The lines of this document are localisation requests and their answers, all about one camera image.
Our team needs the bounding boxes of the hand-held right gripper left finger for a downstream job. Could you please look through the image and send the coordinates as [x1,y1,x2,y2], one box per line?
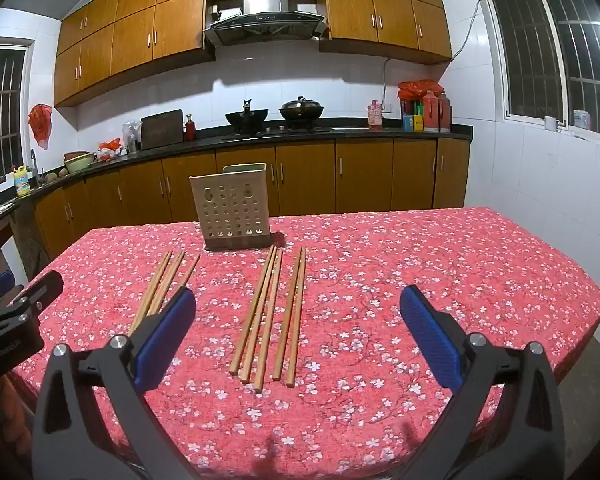
[31,286,203,480]

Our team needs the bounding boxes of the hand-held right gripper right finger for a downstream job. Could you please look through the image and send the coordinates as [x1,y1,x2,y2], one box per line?
[399,285,567,480]

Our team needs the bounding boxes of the beige perforated utensil holder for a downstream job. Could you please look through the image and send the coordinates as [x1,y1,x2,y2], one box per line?
[189,162,274,252]

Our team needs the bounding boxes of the person's left forearm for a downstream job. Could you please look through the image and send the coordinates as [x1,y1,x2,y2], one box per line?
[0,367,38,456]

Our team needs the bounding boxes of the red floral tablecloth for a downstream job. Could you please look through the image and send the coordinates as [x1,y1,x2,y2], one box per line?
[12,206,600,480]

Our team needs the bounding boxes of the yellow detergent bottle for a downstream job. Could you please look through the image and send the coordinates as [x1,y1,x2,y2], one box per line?
[13,164,32,197]

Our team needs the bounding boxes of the green plastic basin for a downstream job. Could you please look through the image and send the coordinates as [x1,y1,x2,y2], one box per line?
[62,151,97,175]

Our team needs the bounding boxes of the hanging red plastic bag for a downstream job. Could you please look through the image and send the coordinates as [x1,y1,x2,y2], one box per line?
[28,104,53,151]

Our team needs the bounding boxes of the clear plastic bag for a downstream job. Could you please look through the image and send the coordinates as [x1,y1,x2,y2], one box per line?
[122,120,143,153]

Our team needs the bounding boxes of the wooden lower kitchen cabinets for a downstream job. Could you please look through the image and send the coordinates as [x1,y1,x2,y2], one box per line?
[32,137,471,261]

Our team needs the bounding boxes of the wooden kitchen cabinets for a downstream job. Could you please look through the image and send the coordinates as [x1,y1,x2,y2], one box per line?
[54,0,453,107]
[32,137,471,261]

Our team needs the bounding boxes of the small barred window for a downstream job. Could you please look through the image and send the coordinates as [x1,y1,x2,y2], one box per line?
[0,40,35,191]

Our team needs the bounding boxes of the dark wooden cutting board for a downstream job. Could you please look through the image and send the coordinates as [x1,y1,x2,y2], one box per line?
[140,109,185,150]

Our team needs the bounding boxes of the black kitchen countertop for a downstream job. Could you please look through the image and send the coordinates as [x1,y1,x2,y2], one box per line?
[0,122,475,241]

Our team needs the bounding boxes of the red thermos flask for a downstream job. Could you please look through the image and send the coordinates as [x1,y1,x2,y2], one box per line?
[423,91,441,133]
[437,92,452,133]

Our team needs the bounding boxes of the black wok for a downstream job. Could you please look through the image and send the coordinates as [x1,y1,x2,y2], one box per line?
[224,100,270,136]

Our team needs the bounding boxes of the gas stove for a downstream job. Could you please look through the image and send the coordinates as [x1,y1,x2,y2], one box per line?
[221,127,331,140]

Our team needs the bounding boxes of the black pot with lid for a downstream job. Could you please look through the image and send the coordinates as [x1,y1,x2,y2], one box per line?
[279,96,325,122]

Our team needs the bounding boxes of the wooden upper kitchen cabinets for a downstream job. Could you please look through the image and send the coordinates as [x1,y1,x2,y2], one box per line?
[54,0,453,107]

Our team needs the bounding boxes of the large barred window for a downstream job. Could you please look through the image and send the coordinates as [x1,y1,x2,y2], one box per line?
[472,0,600,143]

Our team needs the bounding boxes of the steel range hood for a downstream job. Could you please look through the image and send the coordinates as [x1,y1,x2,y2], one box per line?
[203,0,329,47]

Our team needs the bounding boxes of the wall cable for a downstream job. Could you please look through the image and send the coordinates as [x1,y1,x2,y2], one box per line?
[382,0,483,111]

